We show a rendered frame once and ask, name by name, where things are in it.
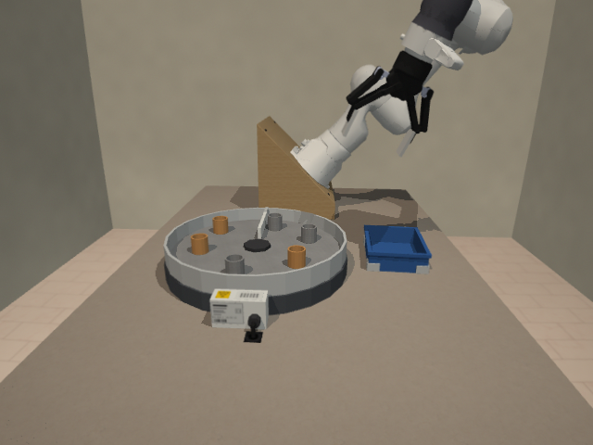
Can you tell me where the bronze bushing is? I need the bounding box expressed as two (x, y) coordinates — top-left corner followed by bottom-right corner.
(191, 234), (208, 255)
(287, 246), (306, 269)
(213, 216), (229, 235)

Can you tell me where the blue open crate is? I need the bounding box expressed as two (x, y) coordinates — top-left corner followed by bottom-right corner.
(363, 225), (432, 274)

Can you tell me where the grey metal bushing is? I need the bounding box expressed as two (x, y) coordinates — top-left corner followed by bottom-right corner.
(301, 223), (317, 244)
(268, 213), (283, 231)
(225, 254), (245, 274)

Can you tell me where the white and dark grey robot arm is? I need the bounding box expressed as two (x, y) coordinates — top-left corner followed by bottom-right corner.
(291, 0), (513, 189)

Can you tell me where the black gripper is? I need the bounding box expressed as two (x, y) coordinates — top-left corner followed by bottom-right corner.
(341, 50), (434, 157)

